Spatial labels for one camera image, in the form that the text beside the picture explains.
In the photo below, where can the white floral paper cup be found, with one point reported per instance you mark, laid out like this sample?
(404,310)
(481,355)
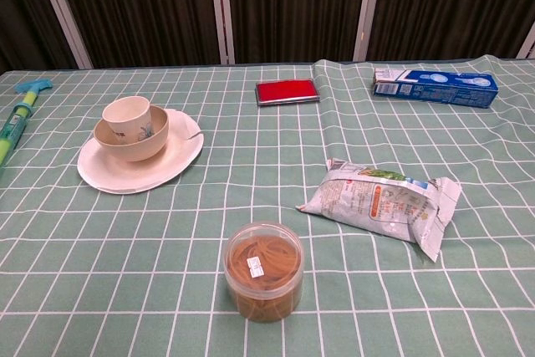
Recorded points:
(125,112)

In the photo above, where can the red ink pad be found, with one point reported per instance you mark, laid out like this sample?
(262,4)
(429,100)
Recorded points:
(285,91)

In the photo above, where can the white printed snack bag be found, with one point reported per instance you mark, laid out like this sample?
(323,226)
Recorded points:
(376,202)

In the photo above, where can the clear jar of rubber bands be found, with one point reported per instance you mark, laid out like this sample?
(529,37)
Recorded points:
(263,275)

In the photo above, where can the beige bowl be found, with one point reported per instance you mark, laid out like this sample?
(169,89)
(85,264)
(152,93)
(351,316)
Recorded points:
(144,146)

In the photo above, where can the green checked tablecloth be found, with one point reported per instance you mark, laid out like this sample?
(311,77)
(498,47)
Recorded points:
(167,248)

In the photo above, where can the white paper plate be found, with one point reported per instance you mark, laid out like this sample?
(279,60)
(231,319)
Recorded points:
(125,175)

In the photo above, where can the blue toothpaste box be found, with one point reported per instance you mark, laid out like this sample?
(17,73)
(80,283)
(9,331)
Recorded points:
(443,86)

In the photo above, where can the dark pleated curtain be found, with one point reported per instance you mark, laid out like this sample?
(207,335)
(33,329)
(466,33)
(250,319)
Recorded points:
(142,6)

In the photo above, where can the green blue toy pump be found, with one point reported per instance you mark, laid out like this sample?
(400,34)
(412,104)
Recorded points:
(16,118)

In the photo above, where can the white screen frame post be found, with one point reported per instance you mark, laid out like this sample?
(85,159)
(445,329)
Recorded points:
(221,10)
(527,41)
(368,6)
(62,10)

